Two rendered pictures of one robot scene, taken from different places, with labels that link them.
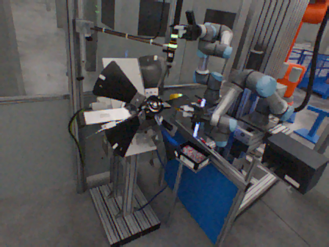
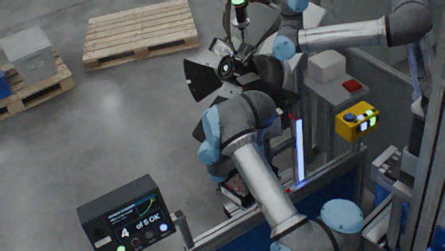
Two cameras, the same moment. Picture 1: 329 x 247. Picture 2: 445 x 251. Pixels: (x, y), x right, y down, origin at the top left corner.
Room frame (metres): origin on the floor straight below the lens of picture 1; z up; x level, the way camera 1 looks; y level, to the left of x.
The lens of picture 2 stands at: (1.53, -1.50, 2.25)
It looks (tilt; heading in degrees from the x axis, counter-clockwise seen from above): 36 degrees down; 99
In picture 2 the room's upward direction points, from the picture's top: 8 degrees counter-clockwise
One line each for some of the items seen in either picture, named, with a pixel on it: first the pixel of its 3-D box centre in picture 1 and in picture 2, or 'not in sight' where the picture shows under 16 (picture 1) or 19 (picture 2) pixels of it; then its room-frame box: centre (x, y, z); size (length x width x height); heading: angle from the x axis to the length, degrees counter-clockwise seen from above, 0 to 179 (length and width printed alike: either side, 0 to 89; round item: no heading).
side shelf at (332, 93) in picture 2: not in sight; (330, 83); (1.68, 0.45, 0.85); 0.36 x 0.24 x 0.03; 126
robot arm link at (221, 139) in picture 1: (220, 135); (220, 164); (1.22, -0.36, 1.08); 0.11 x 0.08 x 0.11; 35
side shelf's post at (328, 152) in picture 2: (113, 153); (329, 141); (1.68, 0.45, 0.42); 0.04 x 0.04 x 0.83; 36
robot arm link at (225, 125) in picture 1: (226, 124); (212, 148); (1.20, -0.37, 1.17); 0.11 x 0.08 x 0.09; 73
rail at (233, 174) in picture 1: (202, 147); (284, 199); (1.44, -0.31, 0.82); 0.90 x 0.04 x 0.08; 36
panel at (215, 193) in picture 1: (192, 181); (288, 249); (1.44, -0.31, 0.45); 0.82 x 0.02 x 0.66; 36
